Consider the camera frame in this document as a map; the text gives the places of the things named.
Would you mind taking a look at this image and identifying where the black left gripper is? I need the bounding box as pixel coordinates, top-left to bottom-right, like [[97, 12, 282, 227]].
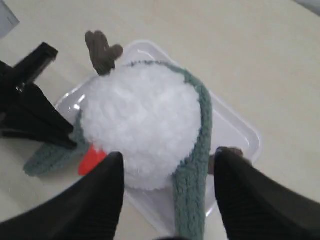
[[0, 61, 77, 150]]

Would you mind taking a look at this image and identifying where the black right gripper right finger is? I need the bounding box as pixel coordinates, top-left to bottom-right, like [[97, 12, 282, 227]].
[[214, 147, 320, 240]]

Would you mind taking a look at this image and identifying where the white plush snowman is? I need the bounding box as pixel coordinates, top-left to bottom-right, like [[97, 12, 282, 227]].
[[81, 30, 215, 190]]

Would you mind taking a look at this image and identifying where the white rectangular tray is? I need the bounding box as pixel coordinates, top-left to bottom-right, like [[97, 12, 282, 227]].
[[55, 39, 262, 236]]

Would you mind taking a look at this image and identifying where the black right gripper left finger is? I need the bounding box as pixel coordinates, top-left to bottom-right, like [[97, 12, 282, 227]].
[[0, 152, 125, 240]]

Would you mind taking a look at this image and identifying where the green knitted scarf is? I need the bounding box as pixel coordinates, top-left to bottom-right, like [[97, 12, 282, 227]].
[[23, 60, 213, 240]]

